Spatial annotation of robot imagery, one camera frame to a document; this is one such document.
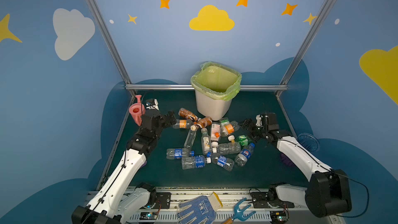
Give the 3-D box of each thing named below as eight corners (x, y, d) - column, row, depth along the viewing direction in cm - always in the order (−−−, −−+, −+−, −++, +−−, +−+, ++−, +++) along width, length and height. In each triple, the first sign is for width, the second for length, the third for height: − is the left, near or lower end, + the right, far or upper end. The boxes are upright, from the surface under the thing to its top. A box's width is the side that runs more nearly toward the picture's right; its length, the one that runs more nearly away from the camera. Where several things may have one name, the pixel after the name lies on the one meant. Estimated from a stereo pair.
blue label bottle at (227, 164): (209, 162, 86) (209, 160, 83) (213, 153, 89) (213, 151, 87) (231, 172, 82) (232, 171, 80) (234, 162, 86) (235, 161, 83)
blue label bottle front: (181, 169, 84) (181, 166, 81) (182, 157, 88) (181, 155, 85) (211, 169, 84) (211, 166, 81) (210, 158, 88) (211, 155, 85)
